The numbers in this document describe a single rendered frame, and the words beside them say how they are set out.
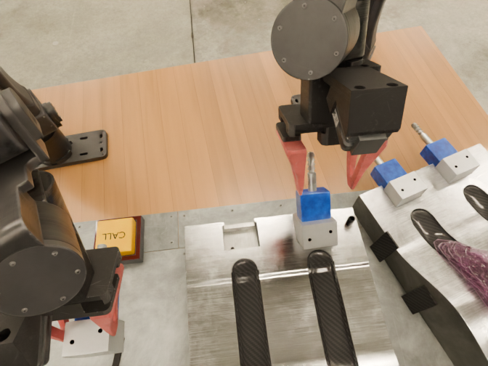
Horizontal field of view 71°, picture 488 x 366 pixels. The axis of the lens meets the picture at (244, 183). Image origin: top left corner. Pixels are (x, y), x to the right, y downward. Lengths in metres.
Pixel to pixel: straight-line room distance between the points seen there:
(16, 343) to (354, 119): 0.28
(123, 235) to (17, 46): 2.10
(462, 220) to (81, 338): 0.57
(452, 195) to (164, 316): 0.51
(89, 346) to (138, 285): 0.19
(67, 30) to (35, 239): 2.36
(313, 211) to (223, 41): 1.83
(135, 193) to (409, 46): 0.73
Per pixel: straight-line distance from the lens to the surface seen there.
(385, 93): 0.28
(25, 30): 2.70
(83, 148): 0.76
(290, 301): 0.49
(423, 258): 0.59
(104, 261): 0.39
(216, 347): 0.49
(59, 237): 0.26
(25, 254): 0.25
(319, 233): 0.49
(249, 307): 0.50
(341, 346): 0.51
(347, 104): 0.27
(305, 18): 0.27
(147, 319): 0.60
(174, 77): 0.85
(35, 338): 0.31
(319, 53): 0.27
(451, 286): 0.56
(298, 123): 0.34
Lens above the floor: 1.37
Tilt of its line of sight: 61 degrees down
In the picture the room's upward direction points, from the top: 2 degrees counter-clockwise
